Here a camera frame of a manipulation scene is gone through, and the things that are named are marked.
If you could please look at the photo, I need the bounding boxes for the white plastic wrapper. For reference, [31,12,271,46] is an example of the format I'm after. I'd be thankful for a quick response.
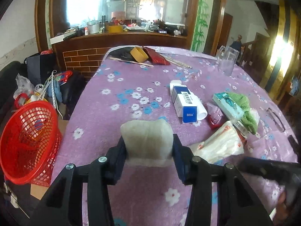
[189,120,244,164]

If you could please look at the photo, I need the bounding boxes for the blue white cardboard box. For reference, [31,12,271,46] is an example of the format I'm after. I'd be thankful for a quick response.
[171,85,198,123]

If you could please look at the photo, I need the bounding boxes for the person's hand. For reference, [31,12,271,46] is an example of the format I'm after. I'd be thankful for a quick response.
[273,191,290,225]

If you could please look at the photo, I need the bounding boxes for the eyeglasses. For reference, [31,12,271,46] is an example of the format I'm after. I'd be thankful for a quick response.
[266,107,286,133]

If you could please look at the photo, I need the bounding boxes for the green knitted cloth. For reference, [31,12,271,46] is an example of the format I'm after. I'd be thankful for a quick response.
[228,92,260,135]

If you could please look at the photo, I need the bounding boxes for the red plastic mesh basket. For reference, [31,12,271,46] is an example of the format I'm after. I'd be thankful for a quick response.
[1,101,62,187]

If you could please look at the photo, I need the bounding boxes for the purple floral tablecloth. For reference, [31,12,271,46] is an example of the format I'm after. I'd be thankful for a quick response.
[52,49,297,225]

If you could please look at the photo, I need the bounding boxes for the teal tissue pack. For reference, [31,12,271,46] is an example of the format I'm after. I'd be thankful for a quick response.
[212,92,244,122]

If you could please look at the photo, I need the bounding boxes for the red white snack wrapper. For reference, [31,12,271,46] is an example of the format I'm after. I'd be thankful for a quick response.
[206,102,223,130]

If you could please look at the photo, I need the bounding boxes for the white plastic tube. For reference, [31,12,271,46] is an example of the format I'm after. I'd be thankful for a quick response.
[169,80,208,123]

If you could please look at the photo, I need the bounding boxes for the clear plastic bag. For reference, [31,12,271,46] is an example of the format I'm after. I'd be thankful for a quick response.
[13,73,35,99]

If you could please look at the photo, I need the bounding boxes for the clear glass pitcher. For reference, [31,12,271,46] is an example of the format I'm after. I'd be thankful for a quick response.
[216,45,239,76]

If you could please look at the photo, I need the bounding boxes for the dark blue shopping bag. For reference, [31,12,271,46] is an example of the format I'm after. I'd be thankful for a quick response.
[24,53,59,86]

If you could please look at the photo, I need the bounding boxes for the black sofa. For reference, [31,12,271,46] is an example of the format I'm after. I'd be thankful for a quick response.
[0,61,27,122]

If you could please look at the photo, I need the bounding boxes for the wooden brick-pattern cabinet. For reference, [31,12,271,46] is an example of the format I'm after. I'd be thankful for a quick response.
[50,31,189,81]

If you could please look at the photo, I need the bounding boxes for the wooden chopstick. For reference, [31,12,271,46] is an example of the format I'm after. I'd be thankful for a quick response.
[109,57,153,67]

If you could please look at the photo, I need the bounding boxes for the black plastic bag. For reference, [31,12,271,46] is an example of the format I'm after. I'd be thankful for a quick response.
[109,47,135,61]

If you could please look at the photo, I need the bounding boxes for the dark red packet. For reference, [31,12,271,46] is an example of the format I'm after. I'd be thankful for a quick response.
[142,47,170,65]

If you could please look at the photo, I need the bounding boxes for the yellow tape roll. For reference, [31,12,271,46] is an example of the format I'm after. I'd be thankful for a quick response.
[130,47,148,63]

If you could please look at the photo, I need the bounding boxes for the silver metal pot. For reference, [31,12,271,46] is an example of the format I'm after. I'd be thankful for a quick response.
[87,21,100,34]

